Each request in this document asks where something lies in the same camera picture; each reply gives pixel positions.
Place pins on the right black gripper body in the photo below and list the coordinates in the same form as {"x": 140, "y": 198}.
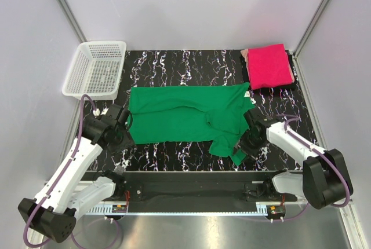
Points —
{"x": 250, "y": 145}

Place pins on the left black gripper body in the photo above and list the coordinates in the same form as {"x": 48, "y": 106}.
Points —
{"x": 123, "y": 141}

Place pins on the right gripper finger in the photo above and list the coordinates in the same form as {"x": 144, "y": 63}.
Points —
{"x": 240, "y": 154}
{"x": 237, "y": 147}

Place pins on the green t shirt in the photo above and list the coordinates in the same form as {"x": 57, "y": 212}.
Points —
{"x": 191, "y": 114}

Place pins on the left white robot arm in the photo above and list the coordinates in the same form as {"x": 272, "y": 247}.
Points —
{"x": 56, "y": 208}

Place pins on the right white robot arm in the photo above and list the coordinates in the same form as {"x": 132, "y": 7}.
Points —
{"x": 324, "y": 179}

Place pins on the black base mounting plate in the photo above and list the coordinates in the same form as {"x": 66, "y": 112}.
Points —
{"x": 205, "y": 192}

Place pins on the white plastic basket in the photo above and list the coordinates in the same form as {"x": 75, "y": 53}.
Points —
{"x": 96, "y": 70}

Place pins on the folded pink t shirt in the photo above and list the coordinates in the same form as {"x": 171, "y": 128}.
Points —
{"x": 269, "y": 67}

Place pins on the folded peach t shirt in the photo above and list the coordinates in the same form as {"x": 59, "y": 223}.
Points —
{"x": 244, "y": 54}

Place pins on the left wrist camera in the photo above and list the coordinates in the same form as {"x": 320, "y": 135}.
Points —
{"x": 116, "y": 114}

